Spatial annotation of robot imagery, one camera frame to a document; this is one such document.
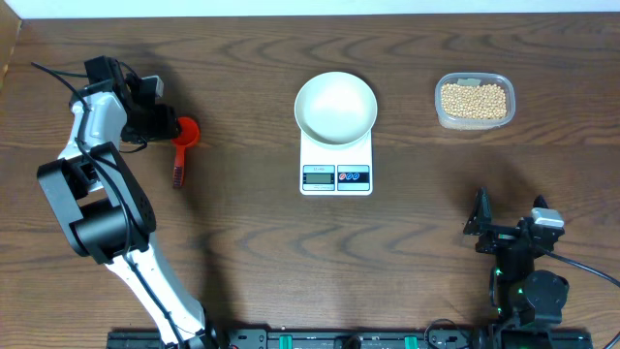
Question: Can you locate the white round bowl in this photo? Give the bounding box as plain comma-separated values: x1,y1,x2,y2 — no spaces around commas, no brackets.
294,72,379,147

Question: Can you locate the soybeans pile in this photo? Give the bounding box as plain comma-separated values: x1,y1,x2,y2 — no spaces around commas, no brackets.
440,83,508,119

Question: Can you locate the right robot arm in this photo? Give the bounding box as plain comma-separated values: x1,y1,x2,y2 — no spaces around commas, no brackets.
463,188,569,329

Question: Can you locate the cardboard panel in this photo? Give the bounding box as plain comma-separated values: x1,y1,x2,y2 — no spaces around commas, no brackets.
0,0,22,85

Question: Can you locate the clear plastic container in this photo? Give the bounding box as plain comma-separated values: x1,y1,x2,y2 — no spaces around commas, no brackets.
435,73,516,131

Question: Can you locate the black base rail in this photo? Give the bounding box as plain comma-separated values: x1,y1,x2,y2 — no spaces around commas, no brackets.
106,327,595,349

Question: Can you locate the white digital kitchen scale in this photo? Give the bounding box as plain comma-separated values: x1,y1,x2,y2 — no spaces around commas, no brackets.
299,132,374,196

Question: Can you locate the red plastic measuring scoop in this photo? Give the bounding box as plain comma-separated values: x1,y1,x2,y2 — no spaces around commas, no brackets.
172,116,201,188

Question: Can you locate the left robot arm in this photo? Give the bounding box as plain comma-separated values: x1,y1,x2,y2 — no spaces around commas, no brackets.
37,56,231,348

